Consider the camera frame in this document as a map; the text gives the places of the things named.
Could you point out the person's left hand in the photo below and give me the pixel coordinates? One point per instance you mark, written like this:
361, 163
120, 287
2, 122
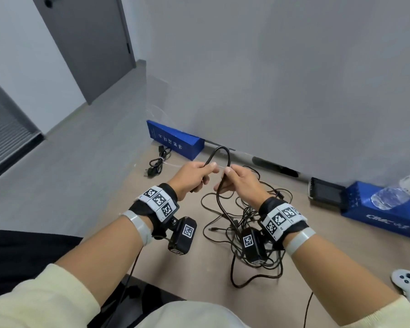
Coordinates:
191, 175

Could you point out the person's right hand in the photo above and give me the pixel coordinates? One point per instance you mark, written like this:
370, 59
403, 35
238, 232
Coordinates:
242, 184

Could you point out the person's left forearm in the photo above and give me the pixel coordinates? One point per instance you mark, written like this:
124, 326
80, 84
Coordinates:
95, 266

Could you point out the person's right forearm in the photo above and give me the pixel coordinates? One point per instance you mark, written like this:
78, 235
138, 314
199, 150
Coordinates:
341, 280

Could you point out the person's cream sweater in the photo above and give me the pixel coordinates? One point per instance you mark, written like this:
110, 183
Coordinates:
191, 315

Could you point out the blue triangular box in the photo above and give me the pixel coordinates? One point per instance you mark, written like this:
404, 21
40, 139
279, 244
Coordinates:
177, 140

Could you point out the grey left wristband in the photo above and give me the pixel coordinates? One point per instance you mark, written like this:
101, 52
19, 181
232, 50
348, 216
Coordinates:
138, 228

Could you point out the grey wristband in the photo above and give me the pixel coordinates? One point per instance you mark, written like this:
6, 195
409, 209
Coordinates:
138, 228
300, 241

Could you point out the grey right wristband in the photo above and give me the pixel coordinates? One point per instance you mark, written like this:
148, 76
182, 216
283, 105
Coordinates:
300, 241

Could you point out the small black screen device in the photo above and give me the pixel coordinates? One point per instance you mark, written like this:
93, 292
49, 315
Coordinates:
328, 194

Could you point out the light wooden table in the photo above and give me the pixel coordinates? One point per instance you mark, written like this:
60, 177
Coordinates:
328, 242

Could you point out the black office chair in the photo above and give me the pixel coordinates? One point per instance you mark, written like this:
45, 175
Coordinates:
147, 297

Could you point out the blue rectangular box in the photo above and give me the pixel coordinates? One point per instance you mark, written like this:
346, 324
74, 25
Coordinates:
379, 215

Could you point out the clear plastic water bottle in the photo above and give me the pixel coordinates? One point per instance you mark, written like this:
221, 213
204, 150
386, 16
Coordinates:
393, 196

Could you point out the grey door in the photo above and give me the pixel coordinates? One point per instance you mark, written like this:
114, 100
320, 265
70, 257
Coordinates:
89, 47

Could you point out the grey window blinds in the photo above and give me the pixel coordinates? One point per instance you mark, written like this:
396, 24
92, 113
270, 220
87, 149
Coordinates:
3, 140

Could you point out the white game controller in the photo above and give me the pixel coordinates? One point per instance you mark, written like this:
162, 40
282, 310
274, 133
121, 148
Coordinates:
408, 283

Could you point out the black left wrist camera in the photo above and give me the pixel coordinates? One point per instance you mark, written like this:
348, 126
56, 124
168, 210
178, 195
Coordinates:
184, 235

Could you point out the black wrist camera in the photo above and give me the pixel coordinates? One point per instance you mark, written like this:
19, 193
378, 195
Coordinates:
184, 235
254, 247

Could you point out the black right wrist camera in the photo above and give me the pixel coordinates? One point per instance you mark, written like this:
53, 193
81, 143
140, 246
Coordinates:
254, 247

